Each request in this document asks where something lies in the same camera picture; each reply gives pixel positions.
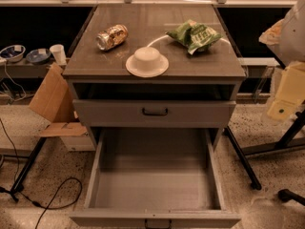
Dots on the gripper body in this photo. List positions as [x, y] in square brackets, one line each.
[293, 37]

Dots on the crushed gold soda can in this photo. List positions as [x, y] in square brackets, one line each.
[111, 37]

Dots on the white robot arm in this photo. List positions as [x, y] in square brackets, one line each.
[287, 38]

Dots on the grey drawer cabinet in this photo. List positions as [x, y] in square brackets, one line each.
[213, 75]

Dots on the open bottom grey drawer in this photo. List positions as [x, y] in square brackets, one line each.
[155, 179]

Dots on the middle grey drawer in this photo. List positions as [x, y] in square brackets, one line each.
[155, 113]

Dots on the black stand base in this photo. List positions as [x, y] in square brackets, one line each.
[287, 141]

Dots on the black table leg right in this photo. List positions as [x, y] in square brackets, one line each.
[255, 184]

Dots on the black table leg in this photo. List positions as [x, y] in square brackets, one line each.
[18, 184]
[255, 184]

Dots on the black caster foot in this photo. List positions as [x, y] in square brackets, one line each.
[286, 195]

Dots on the green chip bag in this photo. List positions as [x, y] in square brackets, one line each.
[196, 37]

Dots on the upside-down white paper bowl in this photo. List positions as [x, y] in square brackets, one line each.
[147, 62]

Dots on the white paper cup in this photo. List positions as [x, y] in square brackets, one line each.
[58, 53]

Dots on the brown cardboard box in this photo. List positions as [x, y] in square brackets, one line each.
[53, 101]

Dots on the blue bowl right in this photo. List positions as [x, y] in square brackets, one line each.
[39, 56]

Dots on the blue bowl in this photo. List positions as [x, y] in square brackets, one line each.
[13, 53]
[39, 56]

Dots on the black table leg left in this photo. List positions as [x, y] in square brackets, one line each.
[18, 184]

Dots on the blue bowl left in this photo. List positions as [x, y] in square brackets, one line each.
[13, 53]

